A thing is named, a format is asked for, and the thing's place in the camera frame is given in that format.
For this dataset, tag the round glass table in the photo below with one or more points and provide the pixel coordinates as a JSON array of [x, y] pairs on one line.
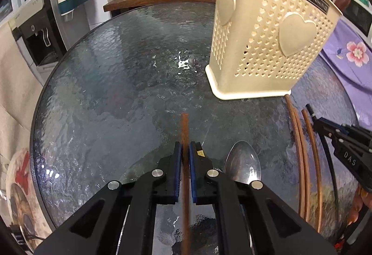
[[32, 138]]

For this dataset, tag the round printed cushion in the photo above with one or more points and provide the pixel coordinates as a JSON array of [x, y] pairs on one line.
[[20, 194]]

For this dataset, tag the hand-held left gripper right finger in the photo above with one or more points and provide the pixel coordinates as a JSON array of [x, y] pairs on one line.
[[193, 173]]

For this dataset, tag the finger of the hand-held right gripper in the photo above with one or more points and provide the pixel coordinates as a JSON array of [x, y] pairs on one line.
[[325, 127], [359, 134]]

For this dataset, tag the metal spoon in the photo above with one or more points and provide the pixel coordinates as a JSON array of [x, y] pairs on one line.
[[242, 162]]

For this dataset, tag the teal wall holder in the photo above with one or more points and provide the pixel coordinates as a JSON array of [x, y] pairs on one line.
[[74, 2]]

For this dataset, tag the orange patterned cloth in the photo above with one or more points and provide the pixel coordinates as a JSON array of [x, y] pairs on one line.
[[359, 205]]

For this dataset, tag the black chopstick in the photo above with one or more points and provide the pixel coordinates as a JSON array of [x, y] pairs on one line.
[[330, 156]]

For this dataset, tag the cream plastic utensil basket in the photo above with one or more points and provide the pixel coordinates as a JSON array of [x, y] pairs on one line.
[[261, 39]]

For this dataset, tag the brown wooden chopstick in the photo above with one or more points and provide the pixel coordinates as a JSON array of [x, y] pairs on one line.
[[315, 162], [297, 150], [303, 162], [185, 132]]

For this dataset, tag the grey water dispenser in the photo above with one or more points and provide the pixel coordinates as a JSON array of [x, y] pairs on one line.
[[37, 34]]

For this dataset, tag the wooden counter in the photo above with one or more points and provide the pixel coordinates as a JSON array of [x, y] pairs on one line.
[[139, 0]]

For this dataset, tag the beige cloth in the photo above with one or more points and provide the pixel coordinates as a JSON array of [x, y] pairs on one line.
[[14, 92]]

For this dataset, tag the black power adapter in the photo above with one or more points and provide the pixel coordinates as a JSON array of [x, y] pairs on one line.
[[19, 234]]

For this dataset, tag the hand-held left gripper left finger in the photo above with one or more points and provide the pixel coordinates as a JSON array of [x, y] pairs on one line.
[[177, 173]]

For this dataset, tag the purple floral cloth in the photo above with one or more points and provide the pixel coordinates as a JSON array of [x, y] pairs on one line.
[[348, 74]]

